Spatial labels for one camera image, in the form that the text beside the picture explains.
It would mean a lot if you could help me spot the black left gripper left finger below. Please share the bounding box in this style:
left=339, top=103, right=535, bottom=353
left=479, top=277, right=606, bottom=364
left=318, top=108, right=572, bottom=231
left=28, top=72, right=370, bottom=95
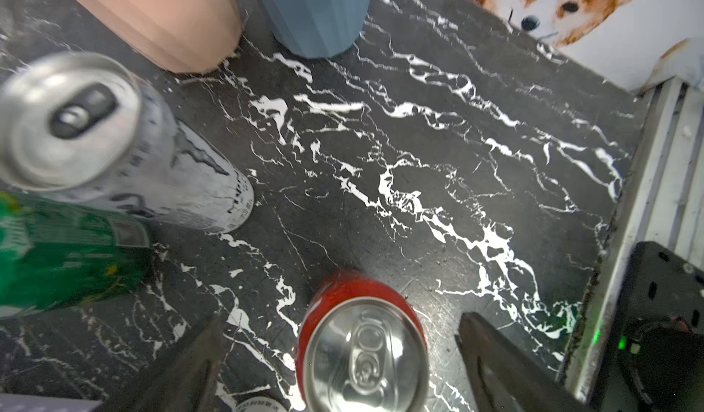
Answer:
left=95, top=316, right=226, bottom=411

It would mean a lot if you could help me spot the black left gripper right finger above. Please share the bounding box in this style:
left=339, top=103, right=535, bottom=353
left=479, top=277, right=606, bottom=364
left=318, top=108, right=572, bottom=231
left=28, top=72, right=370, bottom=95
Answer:
left=456, top=312, right=590, bottom=411

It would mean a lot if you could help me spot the red cola can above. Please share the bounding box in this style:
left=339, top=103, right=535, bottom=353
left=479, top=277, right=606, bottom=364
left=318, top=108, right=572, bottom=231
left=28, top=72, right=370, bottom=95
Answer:
left=295, top=269, right=429, bottom=412

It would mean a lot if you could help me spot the green soda can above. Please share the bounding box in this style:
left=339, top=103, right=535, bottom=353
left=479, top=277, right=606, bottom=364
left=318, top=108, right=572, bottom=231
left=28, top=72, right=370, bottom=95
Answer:
left=1, top=192, right=153, bottom=319

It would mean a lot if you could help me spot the tall white energy can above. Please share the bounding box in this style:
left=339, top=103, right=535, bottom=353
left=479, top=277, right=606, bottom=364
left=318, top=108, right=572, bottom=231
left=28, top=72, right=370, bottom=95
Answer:
left=235, top=397, right=287, bottom=412
left=1, top=52, right=255, bottom=233

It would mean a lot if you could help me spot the lilac perforated plastic basket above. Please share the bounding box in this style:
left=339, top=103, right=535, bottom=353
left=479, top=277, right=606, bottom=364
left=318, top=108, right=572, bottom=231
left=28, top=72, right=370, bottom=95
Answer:
left=0, top=393, right=102, bottom=412

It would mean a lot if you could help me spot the peach plastic flower pot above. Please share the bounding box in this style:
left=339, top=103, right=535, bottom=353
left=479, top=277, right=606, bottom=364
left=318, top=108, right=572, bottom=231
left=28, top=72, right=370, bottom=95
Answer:
left=75, top=0, right=244, bottom=74

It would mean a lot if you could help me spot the blue-grey plastic flower pot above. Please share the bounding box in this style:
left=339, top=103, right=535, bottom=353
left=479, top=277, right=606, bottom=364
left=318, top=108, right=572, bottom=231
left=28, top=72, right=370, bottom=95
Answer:
left=257, top=0, right=370, bottom=59

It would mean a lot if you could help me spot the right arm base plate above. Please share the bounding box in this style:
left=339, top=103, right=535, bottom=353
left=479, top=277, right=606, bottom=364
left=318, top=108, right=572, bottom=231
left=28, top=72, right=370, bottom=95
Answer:
left=588, top=242, right=703, bottom=411

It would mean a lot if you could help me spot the aluminium frame rail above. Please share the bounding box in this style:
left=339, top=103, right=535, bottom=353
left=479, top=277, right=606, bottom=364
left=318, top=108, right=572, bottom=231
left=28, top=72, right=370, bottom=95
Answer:
left=562, top=77, right=703, bottom=403

